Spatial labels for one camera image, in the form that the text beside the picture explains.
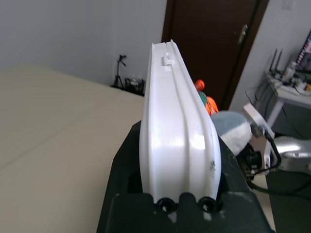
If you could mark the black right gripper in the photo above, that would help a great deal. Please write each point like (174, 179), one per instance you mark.
(251, 160)

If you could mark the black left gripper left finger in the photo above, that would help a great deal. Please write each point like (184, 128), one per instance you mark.
(121, 170)

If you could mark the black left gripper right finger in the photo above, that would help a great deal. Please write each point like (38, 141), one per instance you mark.
(235, 174)

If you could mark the white plastic pencil case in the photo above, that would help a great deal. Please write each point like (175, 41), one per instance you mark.
(170, 121)

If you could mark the orange and teal backpack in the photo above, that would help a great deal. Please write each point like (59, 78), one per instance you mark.
(210, 103)

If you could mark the black equipment pile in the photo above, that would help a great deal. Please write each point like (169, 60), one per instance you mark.
(134, 83)

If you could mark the black router with antennas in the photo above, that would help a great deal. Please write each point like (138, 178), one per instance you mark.
(275, 65)

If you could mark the computer monitor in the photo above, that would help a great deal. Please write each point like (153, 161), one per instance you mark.
(305, 55)

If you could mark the dark brown door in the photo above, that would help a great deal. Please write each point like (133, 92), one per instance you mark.
(206, 36)

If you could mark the black camera tripod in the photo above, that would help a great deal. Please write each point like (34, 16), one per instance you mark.
(119, 72)

